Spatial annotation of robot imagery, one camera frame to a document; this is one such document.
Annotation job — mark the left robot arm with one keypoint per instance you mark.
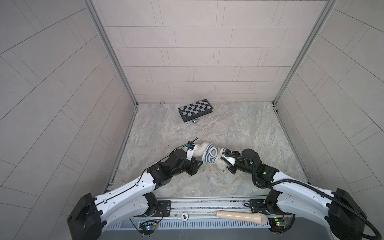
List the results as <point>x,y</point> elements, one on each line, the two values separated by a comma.
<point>91,215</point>

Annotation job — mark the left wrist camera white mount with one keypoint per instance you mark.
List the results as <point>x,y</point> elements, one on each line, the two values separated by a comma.
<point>190,150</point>

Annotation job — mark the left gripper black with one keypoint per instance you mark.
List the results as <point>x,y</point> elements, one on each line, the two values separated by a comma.
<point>192,169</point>

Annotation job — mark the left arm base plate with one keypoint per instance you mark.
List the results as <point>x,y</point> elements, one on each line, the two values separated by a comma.
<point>163,209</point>

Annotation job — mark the round white sticker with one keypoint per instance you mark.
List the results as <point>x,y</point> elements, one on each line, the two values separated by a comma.
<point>184,216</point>

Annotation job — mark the left circuit board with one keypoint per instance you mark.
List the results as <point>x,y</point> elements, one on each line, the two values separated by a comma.
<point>148,227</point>

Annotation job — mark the black white chessboard box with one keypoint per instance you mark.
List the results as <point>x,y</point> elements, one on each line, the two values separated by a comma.
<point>195,110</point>

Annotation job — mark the blue white striped sweater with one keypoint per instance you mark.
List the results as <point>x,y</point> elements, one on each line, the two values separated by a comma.
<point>211,154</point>

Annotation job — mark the circuit board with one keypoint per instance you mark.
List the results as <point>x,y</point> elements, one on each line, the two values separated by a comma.
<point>277,224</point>
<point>148,227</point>

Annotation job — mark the right circuit board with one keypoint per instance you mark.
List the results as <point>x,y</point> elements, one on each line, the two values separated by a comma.
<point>277,224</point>

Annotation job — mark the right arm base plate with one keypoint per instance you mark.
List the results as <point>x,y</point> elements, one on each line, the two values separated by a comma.
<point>258,206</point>

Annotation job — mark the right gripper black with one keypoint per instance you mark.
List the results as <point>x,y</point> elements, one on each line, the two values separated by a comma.
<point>230,168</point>

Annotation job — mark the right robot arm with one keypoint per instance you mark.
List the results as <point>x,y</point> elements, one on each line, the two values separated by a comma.
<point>335,210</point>

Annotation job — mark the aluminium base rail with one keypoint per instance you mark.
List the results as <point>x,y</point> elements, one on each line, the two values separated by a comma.
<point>210,207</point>

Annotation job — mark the beige wooden handle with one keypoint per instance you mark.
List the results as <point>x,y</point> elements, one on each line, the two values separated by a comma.
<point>257,218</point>

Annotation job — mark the white teddy bear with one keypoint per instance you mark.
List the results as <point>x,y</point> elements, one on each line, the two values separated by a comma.
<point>220,164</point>

